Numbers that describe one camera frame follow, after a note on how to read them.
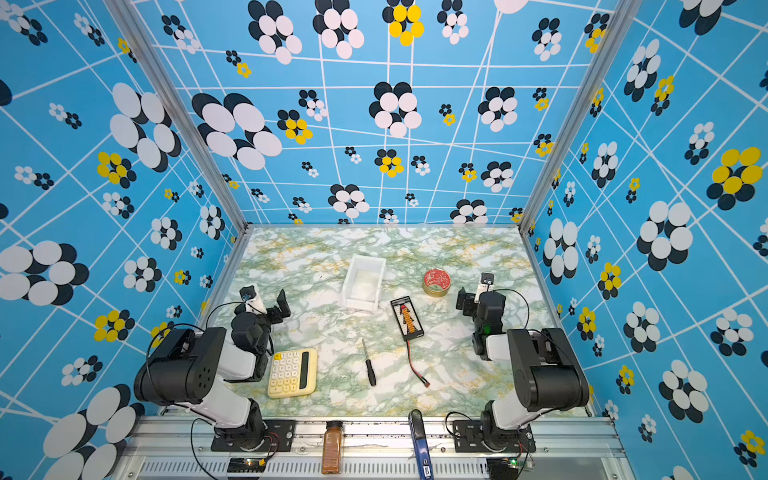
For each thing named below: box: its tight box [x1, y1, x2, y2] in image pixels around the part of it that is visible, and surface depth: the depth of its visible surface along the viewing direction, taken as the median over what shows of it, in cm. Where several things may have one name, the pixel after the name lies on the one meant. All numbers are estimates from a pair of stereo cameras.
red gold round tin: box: [422, 268, 451, 297], surface depth 101 cm
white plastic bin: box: [341, 254, 387, 311], surface depth 102 cm
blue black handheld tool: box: [408, 409, 434, 480], surface depth 72 cm
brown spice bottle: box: [322, 421, 343, 475], surface depth 70 cm
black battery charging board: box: [390, 296, 424, 342], surface depth 95 cm
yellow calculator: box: [267, 348, 318, 398], surface depth 84 cm
